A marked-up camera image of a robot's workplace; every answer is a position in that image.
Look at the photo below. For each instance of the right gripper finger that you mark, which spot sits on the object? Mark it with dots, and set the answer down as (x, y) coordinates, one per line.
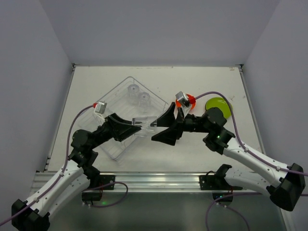
(168, 136)
(167, 118)

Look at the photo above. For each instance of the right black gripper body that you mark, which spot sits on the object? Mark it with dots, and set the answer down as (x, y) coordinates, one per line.
(179, 123)

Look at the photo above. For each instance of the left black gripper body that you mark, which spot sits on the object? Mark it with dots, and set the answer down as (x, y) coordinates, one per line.
(110, 127)

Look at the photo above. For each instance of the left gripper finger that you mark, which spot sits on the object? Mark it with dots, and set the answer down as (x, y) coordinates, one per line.
(122, 132)
(115, 120)

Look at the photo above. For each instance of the orange bowl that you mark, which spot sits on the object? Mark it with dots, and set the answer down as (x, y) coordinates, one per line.
(191, 99)

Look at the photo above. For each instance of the clear glass front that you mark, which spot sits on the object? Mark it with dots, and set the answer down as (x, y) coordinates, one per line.
(148, 125)

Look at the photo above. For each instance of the clear glass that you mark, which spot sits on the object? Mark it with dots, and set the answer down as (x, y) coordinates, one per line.
(144, 102)
(133, 92)
(148, 125)

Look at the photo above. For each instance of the clear glass back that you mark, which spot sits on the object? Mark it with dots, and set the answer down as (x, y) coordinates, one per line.
(133, 92)

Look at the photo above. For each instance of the green plate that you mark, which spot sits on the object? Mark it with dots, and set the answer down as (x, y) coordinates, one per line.
(221, 104)

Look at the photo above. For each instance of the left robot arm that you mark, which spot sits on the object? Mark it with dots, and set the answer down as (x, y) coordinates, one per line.
(76, 175)

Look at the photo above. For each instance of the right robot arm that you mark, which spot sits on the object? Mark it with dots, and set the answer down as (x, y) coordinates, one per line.
(282, 183)

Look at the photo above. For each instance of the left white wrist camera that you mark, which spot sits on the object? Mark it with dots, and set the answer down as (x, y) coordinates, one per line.
(99, 109)

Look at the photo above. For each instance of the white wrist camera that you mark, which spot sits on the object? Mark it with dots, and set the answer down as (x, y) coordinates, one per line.
(182, 102)
(99, 109)

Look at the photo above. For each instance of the clear wire dish rack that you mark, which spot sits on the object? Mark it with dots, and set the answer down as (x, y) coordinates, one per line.
(117, 102)

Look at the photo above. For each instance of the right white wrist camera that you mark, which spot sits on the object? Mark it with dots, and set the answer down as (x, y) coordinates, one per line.
(182, 102)

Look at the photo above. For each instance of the aluminium mounting rail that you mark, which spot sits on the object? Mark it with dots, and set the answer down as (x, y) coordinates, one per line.
(140, 182)

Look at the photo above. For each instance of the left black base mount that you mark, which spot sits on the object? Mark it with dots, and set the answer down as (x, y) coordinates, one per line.
(90, 196)

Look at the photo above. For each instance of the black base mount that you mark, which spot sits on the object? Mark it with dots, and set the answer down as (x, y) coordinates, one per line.
(90, 196)
(213, 181)

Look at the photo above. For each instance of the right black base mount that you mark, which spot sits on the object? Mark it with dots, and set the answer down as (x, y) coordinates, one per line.
(213, 181)

